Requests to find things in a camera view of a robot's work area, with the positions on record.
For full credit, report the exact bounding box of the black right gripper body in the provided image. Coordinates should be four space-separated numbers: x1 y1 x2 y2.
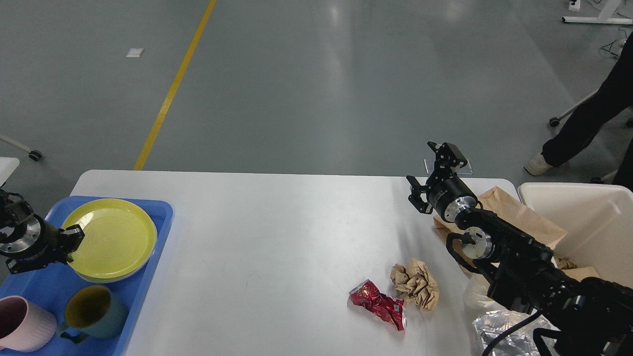
420 168 478 223

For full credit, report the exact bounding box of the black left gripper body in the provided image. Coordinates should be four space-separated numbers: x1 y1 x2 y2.
0 216 65 265

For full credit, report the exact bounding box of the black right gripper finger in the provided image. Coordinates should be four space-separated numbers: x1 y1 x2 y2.
407 176 430 214
427 141 468 173

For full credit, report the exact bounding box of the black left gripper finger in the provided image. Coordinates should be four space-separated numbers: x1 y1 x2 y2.
58 224 85 262
6 258 59 274

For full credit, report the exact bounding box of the yellow plastic plate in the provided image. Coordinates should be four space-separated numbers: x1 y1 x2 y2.
62 198 158 282

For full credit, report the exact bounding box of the teal mug yellow inside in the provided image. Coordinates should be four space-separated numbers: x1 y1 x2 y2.
55 285 129 344

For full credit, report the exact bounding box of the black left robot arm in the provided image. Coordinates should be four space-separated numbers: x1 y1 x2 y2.
0 190 85 274

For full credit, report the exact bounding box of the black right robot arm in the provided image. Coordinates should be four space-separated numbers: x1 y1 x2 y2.
407 141 633 356

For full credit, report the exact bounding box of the blue plastic tray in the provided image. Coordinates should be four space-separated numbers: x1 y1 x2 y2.
0 199 174 356

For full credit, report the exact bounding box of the brown paper bag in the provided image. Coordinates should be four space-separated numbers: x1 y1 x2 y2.
434 186 601 280

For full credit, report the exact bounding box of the pale green plate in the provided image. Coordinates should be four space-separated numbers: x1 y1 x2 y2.
70 222 157 283

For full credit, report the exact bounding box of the pink ribbed cup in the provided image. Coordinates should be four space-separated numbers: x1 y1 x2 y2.
0 295 57 353

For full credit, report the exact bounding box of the crumpled brown paper ball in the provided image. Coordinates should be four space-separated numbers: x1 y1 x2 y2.
390 258 440 312

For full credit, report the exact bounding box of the white caster leg left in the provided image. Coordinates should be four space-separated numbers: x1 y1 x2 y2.
0 133 43 162

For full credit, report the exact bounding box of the white chair leg with caster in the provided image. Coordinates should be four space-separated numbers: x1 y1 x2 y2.
548 89 598 128

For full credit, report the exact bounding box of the crushed red can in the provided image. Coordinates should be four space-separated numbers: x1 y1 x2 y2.
349 279 407 331

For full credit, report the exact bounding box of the person in black trousers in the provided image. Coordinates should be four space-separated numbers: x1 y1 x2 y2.
524 35 633 176

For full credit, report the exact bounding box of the crumpled silver foil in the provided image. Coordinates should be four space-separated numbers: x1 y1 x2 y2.
473 311 562 356

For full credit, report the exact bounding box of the beige plastic bin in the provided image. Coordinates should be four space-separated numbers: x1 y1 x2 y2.
518 183 633 288

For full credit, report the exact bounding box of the white desk base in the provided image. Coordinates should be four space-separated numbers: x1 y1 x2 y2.
561 0 633 26

